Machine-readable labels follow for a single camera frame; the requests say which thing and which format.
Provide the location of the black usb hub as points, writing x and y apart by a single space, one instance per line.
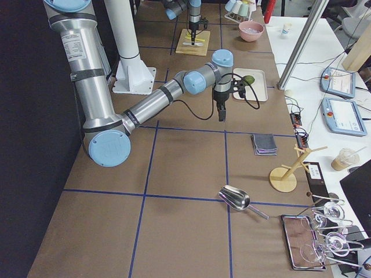
296 119

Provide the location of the black box with label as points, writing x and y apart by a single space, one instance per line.
315 179

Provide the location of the teach pendant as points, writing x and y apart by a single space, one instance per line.
343 117
338 82

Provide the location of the aluminium frame post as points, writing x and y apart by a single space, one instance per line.
309 27

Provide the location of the yellow plastic knife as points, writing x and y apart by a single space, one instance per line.
188 36

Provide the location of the wooden mug stand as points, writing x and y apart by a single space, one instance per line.
282 178

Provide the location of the upper teach pendant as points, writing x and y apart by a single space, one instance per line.
338 82

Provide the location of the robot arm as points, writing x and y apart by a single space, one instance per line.
175 8
106 132

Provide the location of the white rabbit tray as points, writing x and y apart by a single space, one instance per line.
259 85

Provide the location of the paper cup blue stripe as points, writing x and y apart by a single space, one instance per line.
286 29

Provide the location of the green cup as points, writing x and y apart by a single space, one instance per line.
244 9

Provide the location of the metal scoop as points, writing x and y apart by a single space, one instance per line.
238 199

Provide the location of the white cup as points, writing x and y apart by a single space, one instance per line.
236 6

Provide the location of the pink bowl with ice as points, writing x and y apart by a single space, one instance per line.
250 31

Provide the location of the white camera mast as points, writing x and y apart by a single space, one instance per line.
133 76

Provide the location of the lower teach pendant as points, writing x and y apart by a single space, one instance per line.
343 117

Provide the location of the grey folded cloth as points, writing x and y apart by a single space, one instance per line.
264 144

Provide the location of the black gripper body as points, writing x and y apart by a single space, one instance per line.
219 98
193 25

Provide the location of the iced coffee cup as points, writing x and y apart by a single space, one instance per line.
346 158

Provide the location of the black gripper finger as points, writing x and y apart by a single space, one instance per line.
221 113
193 36

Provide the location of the white plastic spoon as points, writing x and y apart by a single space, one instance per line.
189 44

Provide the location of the red object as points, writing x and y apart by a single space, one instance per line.
269 10

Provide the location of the green avocado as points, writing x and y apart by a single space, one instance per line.
249 79

